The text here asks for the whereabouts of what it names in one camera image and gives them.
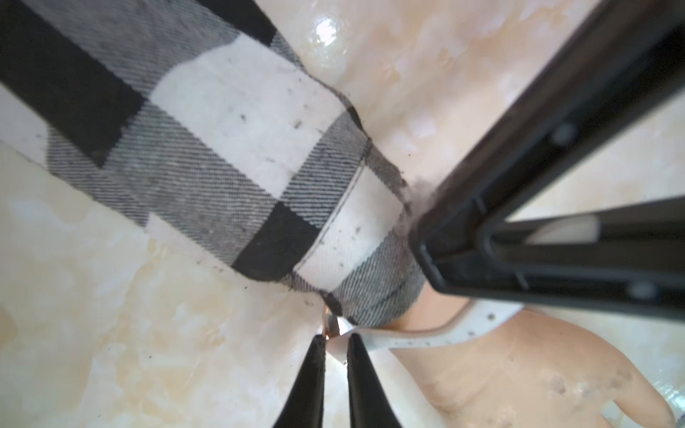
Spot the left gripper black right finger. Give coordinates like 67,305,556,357
347,333,401,428

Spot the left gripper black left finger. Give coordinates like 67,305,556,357
273,335,326,428

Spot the white strap wristwatch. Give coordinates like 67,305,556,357
322,299,524,362

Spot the black white plaid shirt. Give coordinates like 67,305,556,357
1,1,425,326

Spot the beige mannequin hand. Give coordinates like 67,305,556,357
392,310,676,427

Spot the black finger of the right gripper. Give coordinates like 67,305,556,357
410,1,684,321

